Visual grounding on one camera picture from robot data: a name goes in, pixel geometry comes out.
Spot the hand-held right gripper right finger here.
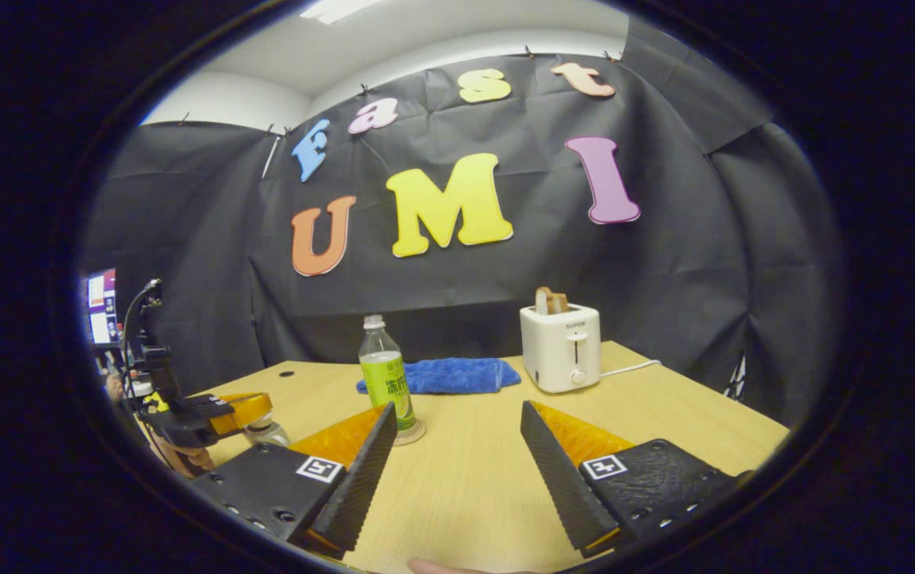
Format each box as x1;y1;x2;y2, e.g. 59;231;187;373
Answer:
520;400;745;559

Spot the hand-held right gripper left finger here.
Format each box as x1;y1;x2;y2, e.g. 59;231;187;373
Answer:
190;401;399;559

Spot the white teacup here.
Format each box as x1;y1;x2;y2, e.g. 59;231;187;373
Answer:
246;423;293;449

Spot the clear water bottle green label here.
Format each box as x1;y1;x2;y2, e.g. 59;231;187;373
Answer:
358;315;418;435

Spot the computer monitor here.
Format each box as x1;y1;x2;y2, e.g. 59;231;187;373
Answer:
81;269;120;348

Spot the white toaster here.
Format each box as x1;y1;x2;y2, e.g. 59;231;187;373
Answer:
520;303;603;394

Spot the blue towel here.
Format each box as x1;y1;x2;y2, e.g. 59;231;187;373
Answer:
356;357;522;396

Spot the black backdrop cloth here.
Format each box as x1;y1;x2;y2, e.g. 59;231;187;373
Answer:
79;16;845;431

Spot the ceiling light panel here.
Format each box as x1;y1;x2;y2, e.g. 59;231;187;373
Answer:
298;0;385;25

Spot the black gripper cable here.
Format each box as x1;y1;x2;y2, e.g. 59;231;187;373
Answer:
119;277;163;399

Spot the white toaster cable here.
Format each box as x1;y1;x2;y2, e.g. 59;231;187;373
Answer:
599;359;663;380

